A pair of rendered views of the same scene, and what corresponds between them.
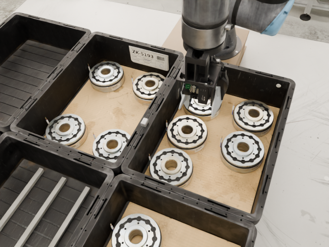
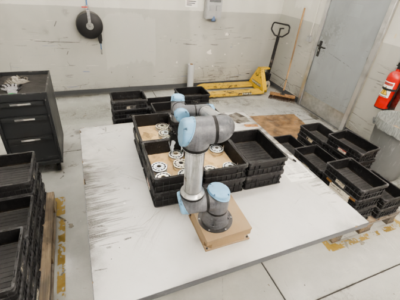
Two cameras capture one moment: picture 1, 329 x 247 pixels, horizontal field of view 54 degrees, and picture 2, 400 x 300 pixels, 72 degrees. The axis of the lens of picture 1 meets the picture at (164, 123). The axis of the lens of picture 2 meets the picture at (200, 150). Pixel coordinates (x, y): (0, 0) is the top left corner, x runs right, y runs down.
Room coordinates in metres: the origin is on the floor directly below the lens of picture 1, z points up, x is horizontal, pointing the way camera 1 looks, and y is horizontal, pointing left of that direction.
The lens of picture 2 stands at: (1.48, -1.07, 1.92)
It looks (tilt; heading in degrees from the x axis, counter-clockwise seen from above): 34 degrees down; 130
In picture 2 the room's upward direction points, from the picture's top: 6 degrees clockwise
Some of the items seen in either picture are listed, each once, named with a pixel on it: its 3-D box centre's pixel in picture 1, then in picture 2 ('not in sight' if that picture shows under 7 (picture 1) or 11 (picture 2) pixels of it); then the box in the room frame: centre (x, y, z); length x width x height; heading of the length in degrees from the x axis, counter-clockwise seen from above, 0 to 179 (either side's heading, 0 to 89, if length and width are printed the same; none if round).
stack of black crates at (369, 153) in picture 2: not in sight; (345, 159); (1.10, 1.76, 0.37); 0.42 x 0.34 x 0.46; 155
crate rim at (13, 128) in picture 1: (104, 90); (215, 151); (0.59, 0.15, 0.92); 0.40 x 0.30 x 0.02; 153
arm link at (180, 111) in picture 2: not in sight; (184, 112); (0.54, -0.12, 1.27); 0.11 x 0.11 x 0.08; 57
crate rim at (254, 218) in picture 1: (215, 124); (171, 157); (0.45, -0.12, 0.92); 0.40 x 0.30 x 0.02; 153
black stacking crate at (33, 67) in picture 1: (20, 76); (253, 152); (0.72, 0.42, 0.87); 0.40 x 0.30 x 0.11; 153
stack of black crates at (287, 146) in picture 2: not in sight; (287, 153); (0.56, 1.57, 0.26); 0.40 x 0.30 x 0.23; 155
